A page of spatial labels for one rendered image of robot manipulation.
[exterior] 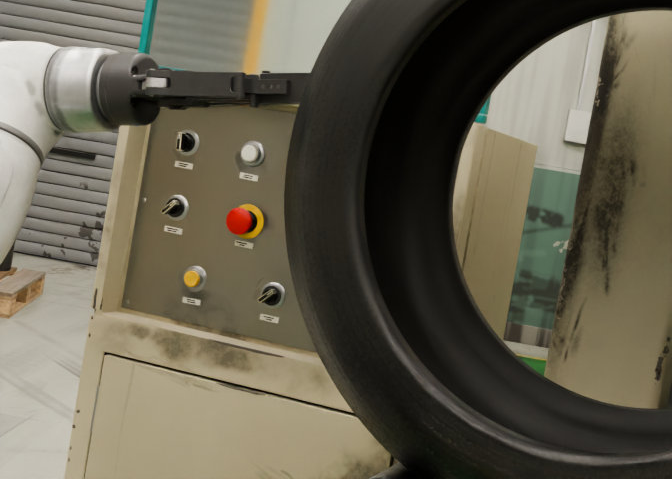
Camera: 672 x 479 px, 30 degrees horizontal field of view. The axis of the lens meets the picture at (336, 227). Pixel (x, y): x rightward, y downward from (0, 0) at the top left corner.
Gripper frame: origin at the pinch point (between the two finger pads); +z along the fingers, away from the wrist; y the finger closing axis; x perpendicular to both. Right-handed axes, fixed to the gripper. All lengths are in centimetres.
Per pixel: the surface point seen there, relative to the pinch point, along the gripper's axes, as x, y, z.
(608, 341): 25.1, 24.8, 28.0
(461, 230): 14, 51, 4
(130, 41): -127, 775, -471
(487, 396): 30.9, 15.3, 16.9
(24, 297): 65, 527, -393
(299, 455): 46, 50, -18
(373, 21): -4.4, -12.3, 12.3
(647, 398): 31, 25, 32
